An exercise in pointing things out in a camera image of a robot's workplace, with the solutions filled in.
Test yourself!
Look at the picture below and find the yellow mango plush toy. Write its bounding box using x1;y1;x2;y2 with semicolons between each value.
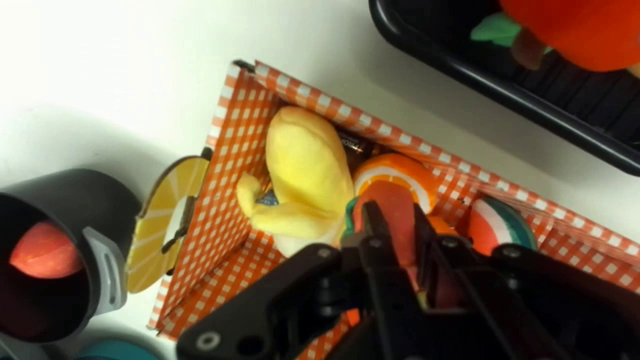
236;106;356;258

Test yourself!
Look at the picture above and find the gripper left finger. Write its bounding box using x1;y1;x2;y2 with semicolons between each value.
176;201;422;360

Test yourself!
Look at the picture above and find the orange slice plush toy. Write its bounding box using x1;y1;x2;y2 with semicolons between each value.
353;153;440;216

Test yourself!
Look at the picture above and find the black tray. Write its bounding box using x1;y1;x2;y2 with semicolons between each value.
369;0;640;177

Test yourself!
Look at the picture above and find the teal round lid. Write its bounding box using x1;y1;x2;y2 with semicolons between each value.
75;339;161;360

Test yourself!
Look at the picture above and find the black cup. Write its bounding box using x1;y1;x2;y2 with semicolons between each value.
0;168;143;344

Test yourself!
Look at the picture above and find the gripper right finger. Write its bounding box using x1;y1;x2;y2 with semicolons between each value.
413;204;640;360

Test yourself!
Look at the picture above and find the watermelon slice plush toy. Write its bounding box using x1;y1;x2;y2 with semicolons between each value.
467;196;539;257

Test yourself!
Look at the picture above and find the dark brown packet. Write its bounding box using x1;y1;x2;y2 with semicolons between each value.
337;131;381;173

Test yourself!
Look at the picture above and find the red ball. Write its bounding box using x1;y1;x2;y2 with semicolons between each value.
9;221;85;279

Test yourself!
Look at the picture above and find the orange plush fruit with leaf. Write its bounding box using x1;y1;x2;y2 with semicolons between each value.
470;0;640;72

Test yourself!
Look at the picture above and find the yellow lemon slice paper flap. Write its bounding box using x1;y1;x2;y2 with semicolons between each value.
127;156;211;294

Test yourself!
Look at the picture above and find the orange checkered cardboard box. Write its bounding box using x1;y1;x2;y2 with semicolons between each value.
147;60;640;360

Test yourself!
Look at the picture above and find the red and green plush fruit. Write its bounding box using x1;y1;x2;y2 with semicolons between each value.
342;180;426;296

